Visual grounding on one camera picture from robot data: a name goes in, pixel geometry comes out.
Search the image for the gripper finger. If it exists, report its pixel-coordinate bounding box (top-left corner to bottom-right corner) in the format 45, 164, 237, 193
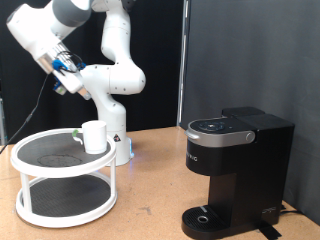
78, 86, 93, 101

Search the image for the wrist camera on blue mount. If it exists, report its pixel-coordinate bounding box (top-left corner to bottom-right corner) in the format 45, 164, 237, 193
52, 78, 68, 97

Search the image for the black Keurig coffee machine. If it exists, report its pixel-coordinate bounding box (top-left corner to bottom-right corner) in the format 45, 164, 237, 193
181, 106, 296, 240

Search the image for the black power cord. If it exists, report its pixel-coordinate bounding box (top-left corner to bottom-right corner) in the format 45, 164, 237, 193
279, 203, 303, 215

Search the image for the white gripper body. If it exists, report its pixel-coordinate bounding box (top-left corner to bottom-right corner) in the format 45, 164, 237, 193
52, 68, 85, 96

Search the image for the large blue cable clip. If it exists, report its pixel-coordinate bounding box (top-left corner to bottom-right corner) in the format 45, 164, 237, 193
51, 58, 70, 73

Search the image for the black tape strip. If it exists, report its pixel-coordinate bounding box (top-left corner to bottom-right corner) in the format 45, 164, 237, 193
254, 219, 283, 240

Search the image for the white mug with green tape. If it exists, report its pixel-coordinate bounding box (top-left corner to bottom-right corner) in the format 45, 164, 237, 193
72, 120, 108, 155

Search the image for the black curtain backdrop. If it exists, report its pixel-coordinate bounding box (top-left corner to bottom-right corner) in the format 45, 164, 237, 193
0, 0, 185, 146

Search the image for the grey fabric backdrop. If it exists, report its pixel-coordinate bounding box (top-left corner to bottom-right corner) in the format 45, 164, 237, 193
179, 0, 320, 226

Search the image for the black camera cable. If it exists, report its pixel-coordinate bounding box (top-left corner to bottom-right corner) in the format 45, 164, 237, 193
0, 49, 85, 155

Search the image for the grey metal post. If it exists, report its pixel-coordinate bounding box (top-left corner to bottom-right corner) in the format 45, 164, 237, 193
0, 79, 7, 146

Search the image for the white two-tier turntable stand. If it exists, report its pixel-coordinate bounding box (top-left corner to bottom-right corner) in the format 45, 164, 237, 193
9, 127, 118, 229

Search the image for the silver vertical pole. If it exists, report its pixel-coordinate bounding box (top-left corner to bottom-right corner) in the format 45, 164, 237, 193
177, 0, 191, 128

